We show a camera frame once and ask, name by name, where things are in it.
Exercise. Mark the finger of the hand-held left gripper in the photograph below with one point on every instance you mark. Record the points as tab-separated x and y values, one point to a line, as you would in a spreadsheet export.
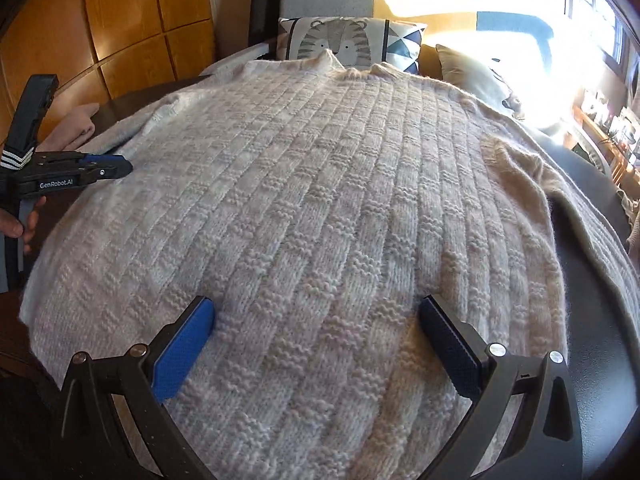
107	175
107	162

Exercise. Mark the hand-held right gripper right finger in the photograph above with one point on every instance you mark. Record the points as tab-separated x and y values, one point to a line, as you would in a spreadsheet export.
452	350

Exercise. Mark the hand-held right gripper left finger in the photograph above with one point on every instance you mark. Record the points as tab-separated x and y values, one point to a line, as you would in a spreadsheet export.
182	345

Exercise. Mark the cream knitted sweater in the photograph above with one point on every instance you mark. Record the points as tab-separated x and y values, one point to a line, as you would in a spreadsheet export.
320	210

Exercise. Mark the person's left hand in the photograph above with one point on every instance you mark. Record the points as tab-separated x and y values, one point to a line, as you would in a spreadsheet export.
34	220

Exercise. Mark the pink folded cloth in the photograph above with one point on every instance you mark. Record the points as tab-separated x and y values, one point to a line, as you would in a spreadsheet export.
75	127

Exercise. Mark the wooden wardrobe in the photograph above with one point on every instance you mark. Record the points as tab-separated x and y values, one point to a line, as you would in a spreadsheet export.
110	25

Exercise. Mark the tiger print cushion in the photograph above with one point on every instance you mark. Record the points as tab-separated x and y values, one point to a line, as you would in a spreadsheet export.
335	42

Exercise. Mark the cluttered wooden desk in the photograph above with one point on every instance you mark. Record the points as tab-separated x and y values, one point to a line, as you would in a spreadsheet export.
610	130

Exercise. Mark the deer print cushion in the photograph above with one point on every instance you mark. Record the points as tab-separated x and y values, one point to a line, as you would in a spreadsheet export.
475	80

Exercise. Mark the large barred window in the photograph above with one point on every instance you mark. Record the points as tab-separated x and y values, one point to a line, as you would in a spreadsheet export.
600	10

